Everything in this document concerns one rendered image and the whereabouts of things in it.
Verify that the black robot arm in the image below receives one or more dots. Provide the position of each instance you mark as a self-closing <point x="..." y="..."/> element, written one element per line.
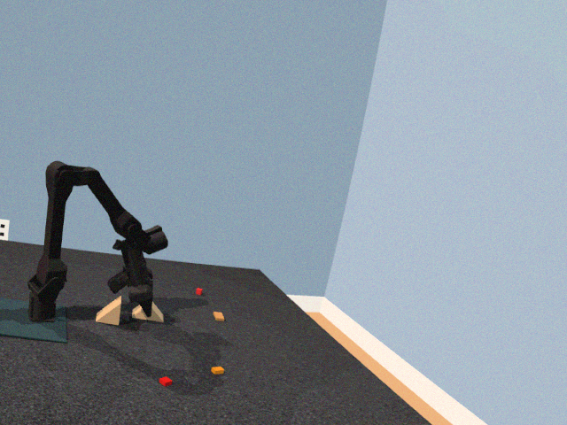
<point x="50" y="275"/>

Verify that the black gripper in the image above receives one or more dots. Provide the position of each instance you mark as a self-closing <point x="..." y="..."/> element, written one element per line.
<point x="141" y="292"/>

